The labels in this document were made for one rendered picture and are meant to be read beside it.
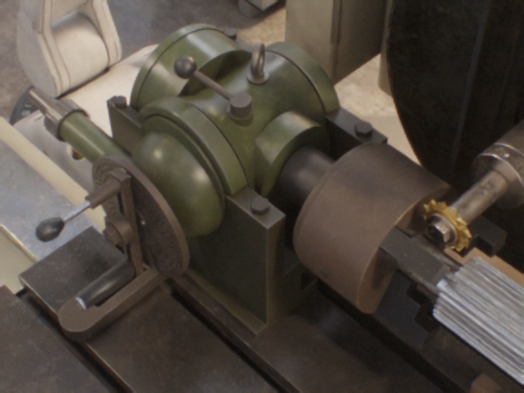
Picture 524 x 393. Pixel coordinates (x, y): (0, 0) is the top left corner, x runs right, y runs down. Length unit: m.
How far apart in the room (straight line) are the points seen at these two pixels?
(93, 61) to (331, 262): 1.76
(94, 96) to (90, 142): 1.40
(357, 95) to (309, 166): 1.93
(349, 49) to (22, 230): 0.73
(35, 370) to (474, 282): 0.61
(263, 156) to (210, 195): 0.08
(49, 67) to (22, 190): 0.87
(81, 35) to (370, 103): 0.95
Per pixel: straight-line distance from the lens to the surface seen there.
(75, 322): 1.38
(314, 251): 1.19
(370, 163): 1.18
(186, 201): 1.24
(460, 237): 1.13
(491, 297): 1.15
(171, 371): 1.35
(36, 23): 2.71
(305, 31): 1.54
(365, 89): 3.20
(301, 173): 1.25
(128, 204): 1.23
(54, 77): 2.79
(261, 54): 1.29
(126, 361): 1.37
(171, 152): 1.24
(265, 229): 1.20
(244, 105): 1.24
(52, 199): 1.92
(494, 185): 1.17
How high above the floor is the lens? 2.16
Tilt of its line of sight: 49 degrees down
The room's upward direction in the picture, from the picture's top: straight up
